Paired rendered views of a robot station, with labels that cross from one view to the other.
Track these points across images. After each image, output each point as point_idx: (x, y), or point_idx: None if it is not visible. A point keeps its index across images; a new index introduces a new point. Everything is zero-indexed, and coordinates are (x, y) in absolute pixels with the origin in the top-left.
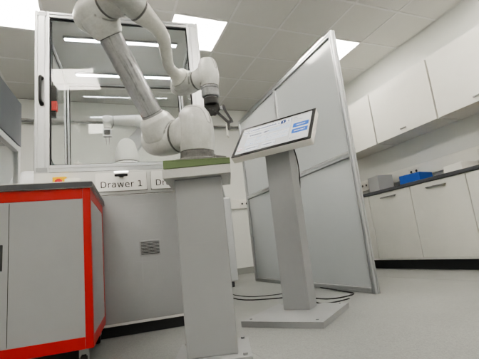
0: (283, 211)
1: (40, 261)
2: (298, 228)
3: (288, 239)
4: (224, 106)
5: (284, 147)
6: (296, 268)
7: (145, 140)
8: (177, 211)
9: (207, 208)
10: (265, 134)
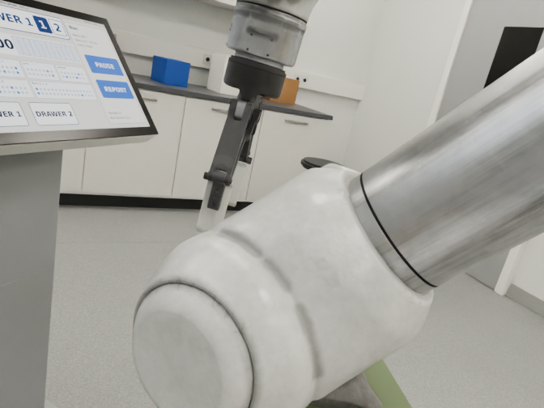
0: (23, 288)
1: None
2: (50, 314)
3: (23, 348)
4: (260, 107)
5: (105, 141)
6: (31, 398)
7: (327, 393)
8: None
9: None
10: (14, 62)
